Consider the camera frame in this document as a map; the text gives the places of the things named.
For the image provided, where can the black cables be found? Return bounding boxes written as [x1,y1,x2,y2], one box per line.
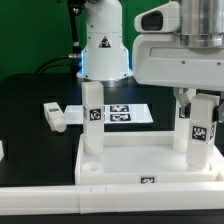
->
[34,0,84,75]

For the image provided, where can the white marker sheet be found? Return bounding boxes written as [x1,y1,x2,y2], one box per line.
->
[64,104,153,125]

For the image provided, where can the white block left edge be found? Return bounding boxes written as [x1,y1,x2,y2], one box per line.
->
[0,140,4,161]

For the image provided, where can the white front fence bar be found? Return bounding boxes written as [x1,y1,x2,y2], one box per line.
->
[0,182,224,215]

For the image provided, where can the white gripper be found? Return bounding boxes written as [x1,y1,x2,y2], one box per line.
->
[132,0,224,117]

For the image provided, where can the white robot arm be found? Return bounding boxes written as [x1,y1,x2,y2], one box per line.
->
[80,0,224,92]

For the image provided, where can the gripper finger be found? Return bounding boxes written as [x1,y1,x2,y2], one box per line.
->
[213,102,224,123]

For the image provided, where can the white desk top tray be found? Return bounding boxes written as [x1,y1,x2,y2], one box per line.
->
[75,131,224,185]

